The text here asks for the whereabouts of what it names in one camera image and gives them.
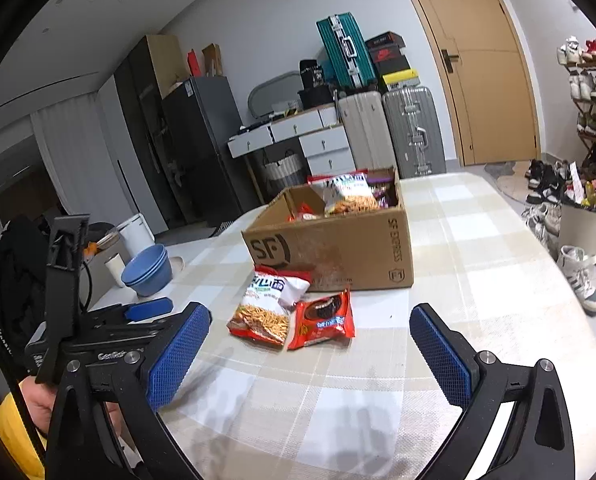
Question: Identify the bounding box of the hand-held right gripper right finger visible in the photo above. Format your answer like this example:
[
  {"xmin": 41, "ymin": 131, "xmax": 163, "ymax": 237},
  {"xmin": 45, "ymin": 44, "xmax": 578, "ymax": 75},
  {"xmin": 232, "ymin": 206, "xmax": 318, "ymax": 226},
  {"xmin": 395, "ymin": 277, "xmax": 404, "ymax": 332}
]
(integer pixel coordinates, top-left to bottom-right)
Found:
[{"xmin": 409, "ymin": 302, "xmax": 576, "ymax": 480}]

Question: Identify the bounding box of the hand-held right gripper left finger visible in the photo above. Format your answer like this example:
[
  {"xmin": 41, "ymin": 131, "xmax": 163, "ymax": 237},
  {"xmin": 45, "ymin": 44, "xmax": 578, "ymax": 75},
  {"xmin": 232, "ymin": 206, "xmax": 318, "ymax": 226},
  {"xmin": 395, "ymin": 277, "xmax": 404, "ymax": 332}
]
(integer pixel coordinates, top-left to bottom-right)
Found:
[{"xmin": 45, "ymin": 301, "xmax": 214, "ymax": 480}]

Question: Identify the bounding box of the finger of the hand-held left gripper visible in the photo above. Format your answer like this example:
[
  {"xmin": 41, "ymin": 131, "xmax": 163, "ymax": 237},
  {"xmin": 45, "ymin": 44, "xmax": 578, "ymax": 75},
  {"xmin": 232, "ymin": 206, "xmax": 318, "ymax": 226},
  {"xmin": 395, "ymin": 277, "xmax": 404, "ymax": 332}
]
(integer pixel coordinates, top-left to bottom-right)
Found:
[{"xmin": 85, "ymin": 296, "xmax": 175, "ymax": 326}]

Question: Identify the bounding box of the red cookie packet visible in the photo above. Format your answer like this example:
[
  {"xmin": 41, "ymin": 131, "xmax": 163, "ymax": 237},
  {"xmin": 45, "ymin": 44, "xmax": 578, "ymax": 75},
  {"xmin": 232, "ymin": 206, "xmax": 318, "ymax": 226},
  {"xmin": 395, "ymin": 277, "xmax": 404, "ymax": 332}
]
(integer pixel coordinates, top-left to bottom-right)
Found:
[{"xmin": 286, "ymin": 287, "xmax": 355, "ymax": 352}]

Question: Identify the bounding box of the brown cardboard box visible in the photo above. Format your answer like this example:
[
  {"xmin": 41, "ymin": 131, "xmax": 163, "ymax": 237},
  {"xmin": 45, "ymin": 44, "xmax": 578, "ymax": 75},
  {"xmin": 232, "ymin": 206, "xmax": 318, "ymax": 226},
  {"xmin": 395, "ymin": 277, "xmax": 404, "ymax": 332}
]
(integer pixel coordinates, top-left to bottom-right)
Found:
[{"xmin": 241, "ymin": 166, "xmax": 415, "ymax": 293}]

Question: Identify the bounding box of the person's yellow-sleeved left forearm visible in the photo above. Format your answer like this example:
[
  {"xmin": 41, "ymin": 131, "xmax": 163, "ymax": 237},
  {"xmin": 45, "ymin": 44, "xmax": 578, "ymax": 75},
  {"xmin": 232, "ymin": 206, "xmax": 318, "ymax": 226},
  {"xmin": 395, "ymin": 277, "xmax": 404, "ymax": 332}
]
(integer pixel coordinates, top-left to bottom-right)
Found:
[{"xmin": 0, "ymin": 391, "xmax": 46, "ymax": 480}]

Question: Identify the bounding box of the person's left hand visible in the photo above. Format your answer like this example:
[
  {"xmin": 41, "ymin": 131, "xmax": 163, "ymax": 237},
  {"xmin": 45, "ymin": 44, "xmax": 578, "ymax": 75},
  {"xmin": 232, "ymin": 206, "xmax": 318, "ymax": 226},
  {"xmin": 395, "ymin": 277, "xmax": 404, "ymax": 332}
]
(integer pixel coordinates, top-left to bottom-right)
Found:
[{"xmin": 20, "ymin": 380, "xmax": 125, "ymax": 438}]

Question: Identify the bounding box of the small white cup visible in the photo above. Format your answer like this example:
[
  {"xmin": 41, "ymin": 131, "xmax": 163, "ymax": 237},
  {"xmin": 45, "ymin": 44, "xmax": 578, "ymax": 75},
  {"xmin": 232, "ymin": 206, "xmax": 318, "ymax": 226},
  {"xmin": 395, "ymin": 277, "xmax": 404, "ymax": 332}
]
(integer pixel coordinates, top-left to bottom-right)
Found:
[{"xmin": 104, "ymin": 255, "xmax": 125, "ymax": 288}]

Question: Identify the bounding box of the white round container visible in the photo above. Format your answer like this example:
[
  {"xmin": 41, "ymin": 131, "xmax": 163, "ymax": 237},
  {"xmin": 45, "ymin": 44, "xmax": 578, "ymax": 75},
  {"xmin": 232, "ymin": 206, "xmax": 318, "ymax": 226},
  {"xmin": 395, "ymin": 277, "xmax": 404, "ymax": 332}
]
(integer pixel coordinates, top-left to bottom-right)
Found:
[{"xmin": 115, "ymin": 214, "xmax": 156, "ymax": 250}]

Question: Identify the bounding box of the pot with glass lid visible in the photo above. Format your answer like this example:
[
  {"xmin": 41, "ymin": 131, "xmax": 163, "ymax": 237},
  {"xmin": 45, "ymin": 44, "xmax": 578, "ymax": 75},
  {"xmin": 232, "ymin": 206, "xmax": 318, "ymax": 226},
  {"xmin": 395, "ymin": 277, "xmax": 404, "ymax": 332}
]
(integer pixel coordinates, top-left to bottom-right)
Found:
[{"xmin": 85, "ymin": 222, "xmax": 124, "ymax": 261}]

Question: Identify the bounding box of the white side counter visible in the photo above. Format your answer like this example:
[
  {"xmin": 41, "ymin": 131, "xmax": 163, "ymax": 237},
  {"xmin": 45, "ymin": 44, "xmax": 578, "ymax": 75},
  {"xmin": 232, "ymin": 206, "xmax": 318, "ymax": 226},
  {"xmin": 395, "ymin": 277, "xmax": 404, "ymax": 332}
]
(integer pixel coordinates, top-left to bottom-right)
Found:
[{"xmin": 85, "ymin": 225, "xmax": 239, "ymax": 311}]

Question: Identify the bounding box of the black backpack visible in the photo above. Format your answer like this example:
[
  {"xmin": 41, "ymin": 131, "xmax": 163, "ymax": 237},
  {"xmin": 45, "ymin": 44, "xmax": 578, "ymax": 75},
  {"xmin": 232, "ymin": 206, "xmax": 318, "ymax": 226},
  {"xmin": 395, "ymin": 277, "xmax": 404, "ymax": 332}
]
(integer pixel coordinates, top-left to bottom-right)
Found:
[{"xmin": 0, "ymin": 215, "xmax": 54, "ymax": 356}]

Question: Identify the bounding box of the white high-top sneaker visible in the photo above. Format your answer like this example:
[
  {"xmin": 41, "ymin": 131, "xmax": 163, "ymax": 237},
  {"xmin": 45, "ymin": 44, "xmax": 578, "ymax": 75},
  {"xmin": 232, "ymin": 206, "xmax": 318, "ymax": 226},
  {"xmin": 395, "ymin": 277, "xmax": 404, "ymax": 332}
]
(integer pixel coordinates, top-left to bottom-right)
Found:
[{"xmin": 557, "ymin": 245, "xmax": 596, "ymax": 317}]

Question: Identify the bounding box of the white curtain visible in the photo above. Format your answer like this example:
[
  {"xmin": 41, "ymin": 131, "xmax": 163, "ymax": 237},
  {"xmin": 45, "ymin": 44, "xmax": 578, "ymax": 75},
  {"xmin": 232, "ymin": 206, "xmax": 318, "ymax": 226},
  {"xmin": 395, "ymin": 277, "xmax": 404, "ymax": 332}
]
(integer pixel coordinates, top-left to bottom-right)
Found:
[{"xmin": 30, "ymin": 91, "xmax": 141, "ymax": 231}]

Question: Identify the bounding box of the dark grey refrigerator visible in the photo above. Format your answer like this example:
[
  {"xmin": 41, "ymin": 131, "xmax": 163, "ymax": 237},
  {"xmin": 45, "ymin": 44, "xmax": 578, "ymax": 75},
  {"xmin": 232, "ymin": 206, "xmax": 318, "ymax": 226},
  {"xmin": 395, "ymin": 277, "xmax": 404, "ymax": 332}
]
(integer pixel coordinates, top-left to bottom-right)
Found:
[{"xmin": 160, "ymin": 76, "xmax": 246, "ymax": 228}]

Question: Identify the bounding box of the tall dark cabinet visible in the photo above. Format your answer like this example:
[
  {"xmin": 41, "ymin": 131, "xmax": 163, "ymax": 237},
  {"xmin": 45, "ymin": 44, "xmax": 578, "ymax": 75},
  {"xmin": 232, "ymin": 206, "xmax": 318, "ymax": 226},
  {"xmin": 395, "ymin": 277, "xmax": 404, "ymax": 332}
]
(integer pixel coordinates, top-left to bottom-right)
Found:
[{"xmin": 114, "ymin": 35, "xmax": 189, "ymax": 233}]

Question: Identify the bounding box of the white bin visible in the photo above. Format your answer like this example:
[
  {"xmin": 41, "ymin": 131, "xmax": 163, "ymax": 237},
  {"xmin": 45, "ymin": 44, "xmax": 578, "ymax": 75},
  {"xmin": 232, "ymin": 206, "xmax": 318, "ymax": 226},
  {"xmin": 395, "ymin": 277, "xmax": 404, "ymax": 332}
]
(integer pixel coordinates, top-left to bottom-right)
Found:
[{"xmin": 559, "ymin": 195, "xmax": 596, "ymax": 257}]

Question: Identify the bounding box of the grey woven basket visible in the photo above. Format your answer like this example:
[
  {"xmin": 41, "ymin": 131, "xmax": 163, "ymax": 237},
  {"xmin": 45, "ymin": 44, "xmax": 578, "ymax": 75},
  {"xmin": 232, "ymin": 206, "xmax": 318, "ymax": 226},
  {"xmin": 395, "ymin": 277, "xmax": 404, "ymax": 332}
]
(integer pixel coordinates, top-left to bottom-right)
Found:
[{"xmin": 263, "ymin": 152, "xmax": 306, "ymax": 193}]

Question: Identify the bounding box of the pile of dark shoes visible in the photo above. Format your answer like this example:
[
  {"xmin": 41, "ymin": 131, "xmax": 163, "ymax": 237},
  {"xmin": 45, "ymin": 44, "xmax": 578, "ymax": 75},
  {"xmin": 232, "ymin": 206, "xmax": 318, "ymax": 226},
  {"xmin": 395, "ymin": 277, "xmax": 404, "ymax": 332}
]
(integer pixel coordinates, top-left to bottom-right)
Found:
[{"xmin": 520, "ymin": 159, "xmax": 576, "ymax": 253}]

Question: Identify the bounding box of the silver suitcase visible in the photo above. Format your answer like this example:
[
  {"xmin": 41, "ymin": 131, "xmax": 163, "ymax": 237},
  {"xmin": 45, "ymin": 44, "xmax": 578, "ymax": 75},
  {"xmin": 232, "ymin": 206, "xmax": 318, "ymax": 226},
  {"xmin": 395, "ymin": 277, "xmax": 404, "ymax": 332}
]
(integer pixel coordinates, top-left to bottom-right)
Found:
[{"xmin": 382, "ymin": 86, "xmax": 447, "ymax": 179}]

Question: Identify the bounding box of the beige suitcase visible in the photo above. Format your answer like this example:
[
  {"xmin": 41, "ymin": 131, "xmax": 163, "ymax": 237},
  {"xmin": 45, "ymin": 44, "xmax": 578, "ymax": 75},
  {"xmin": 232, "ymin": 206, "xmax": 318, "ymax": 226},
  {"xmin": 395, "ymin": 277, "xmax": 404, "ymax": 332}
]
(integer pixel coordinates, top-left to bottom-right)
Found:
[{"xmin": 337, "ymin": 91, "xmax": 398, "ymax": 178}]

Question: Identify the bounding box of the white drawer desk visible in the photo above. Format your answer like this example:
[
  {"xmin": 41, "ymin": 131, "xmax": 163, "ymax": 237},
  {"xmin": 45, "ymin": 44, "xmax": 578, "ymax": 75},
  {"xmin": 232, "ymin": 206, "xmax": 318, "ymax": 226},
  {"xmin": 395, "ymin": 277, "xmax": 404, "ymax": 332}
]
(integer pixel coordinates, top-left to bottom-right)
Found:
[{"xmin": 227, "ymin": 107, "xmax": 356, "ymax": 176}]

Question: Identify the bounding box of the grey oval mirror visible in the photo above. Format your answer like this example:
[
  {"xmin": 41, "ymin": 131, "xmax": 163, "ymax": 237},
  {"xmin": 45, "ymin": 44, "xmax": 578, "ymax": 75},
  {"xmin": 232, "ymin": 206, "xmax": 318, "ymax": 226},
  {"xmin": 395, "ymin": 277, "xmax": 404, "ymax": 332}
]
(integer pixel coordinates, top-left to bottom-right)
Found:
[{"xmin": 248, "ymin": 72, "xmax": 306, "ymax": 116}]

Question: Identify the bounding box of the brown cardboard piece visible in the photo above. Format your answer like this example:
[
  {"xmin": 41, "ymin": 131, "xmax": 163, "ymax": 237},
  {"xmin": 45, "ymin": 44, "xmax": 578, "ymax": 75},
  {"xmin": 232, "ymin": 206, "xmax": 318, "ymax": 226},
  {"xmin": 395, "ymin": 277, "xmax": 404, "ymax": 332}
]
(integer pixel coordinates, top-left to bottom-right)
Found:
[{"xmin": 201, "ymin": 42, "xmax": 224, "ymax": 78}]

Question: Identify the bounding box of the black bag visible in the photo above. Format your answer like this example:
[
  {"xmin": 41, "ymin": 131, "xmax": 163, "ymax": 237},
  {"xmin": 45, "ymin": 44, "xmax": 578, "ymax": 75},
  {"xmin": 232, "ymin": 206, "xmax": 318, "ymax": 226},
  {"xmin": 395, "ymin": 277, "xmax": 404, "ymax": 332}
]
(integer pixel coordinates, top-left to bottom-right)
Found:
[{"xmin": 298, "ymin": 86, "xmax": 339, "ymax": 111}]

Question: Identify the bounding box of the yellow black shoe box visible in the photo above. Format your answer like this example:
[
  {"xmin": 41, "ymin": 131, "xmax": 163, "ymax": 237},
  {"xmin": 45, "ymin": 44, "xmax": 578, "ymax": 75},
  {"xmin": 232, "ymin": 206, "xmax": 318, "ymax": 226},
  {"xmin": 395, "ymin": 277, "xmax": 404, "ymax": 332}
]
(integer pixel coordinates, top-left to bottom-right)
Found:
[{"xmin": 380, "ymin": 70, "xmax": 421, "ymax": 92}]

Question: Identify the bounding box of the black box with white print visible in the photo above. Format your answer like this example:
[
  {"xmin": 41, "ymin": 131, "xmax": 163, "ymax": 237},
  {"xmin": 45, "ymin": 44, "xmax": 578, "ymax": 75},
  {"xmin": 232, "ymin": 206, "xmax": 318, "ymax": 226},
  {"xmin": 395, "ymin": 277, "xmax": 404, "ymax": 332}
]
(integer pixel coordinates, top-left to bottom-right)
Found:
[{"xmin": 299, "ymin": 59, "xmax": 327, "ymax": 88}]

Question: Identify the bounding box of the wooden door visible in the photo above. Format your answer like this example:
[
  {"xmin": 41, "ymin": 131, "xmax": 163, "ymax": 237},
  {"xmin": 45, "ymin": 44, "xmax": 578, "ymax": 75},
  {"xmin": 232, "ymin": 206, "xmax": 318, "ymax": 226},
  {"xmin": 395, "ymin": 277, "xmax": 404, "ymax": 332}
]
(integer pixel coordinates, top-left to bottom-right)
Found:
[{"xmin": 390, "ymin": 0, "xmax": 541, "ymax": 167}]

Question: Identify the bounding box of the black red shoe box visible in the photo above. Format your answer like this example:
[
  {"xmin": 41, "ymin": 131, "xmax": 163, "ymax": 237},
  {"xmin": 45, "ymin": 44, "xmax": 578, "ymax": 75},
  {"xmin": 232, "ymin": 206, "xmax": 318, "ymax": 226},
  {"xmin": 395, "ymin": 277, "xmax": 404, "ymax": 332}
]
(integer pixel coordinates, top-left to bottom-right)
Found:
[{"xmin": 365, "ymin": 31, "xmax": 408, "ymax": 65}]

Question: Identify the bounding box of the teal suitcase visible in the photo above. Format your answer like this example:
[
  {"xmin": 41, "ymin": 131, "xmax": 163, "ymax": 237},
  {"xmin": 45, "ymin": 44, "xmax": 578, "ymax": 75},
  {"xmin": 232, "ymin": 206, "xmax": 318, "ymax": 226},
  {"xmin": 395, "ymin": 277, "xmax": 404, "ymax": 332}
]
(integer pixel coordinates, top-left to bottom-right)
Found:
[{"xmin": 316, "ymin": 11, "xmax": 379, "ymax": 90}]

